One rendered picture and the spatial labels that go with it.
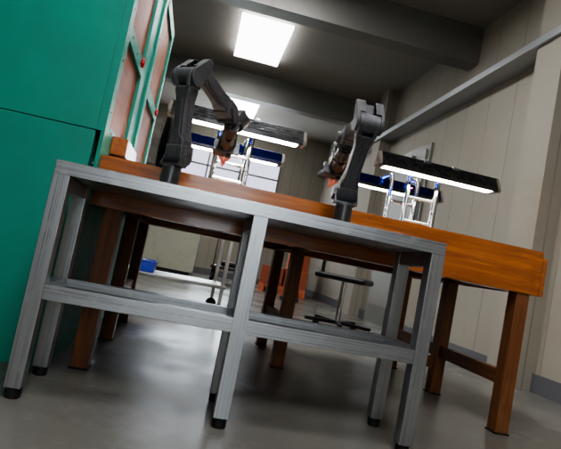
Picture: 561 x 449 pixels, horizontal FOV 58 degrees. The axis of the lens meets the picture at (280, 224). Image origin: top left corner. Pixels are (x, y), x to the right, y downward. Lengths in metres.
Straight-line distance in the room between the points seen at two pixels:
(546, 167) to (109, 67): 2.93
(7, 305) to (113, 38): 1.00
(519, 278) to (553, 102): 1.99
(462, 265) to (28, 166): 1.67
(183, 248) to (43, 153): 6.24
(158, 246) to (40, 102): 6.24
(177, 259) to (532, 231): 5.59
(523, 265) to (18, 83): 2.05
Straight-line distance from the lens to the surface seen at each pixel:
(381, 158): 2.38
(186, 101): 1.72
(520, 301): 2.34
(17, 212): 1.95
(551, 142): 3.96
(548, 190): 3.89
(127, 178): 1.52
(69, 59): 2.01
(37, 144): 1.96
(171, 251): 8.08
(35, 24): 2.08
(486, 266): 2.23
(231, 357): 1.53
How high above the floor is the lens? 0.50
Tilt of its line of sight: 4 degrees up
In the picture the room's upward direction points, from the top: 11 degrees clockwise
